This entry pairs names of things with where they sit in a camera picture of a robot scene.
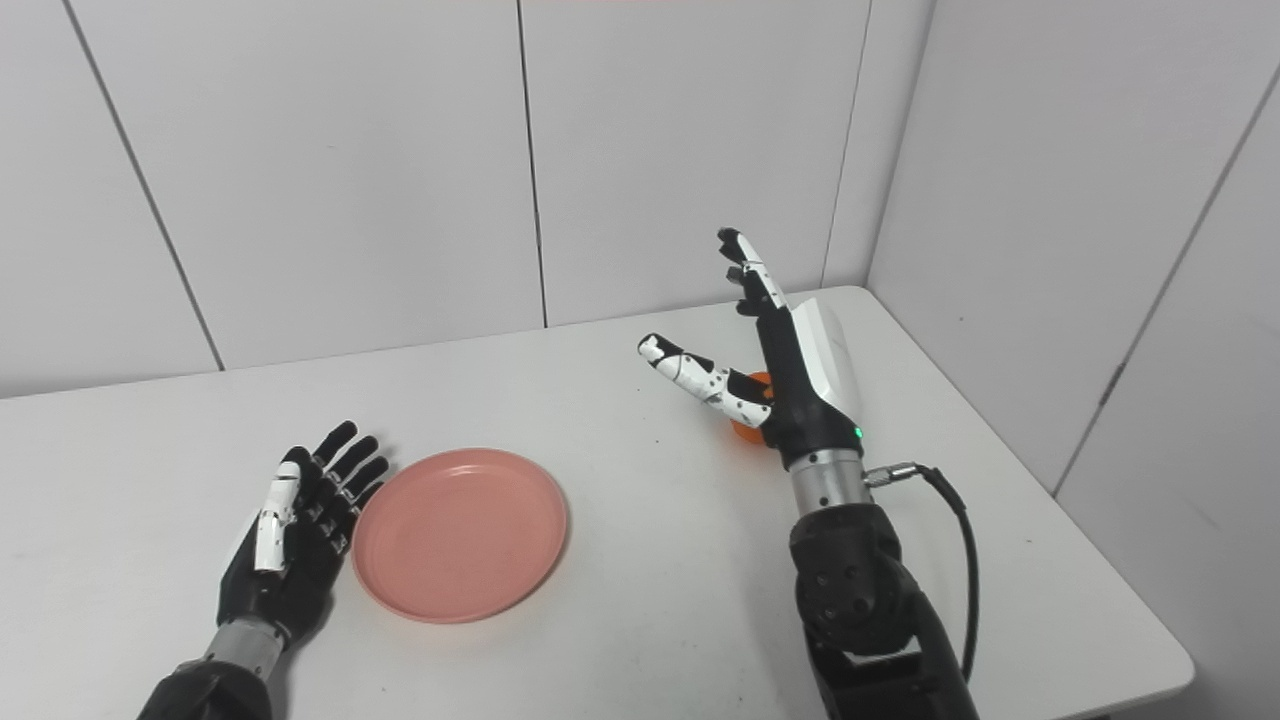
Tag orange fruit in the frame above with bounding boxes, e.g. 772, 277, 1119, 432
728, 371, 777, 447

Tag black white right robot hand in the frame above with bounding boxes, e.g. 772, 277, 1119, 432
638, 227, 867, 471

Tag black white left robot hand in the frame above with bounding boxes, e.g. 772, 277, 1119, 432
216, 420, 391, 646

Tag pink round plate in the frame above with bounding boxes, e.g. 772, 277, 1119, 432
351, 448, 569, 625

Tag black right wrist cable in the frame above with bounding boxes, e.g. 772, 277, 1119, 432
862, 462, 981, 686

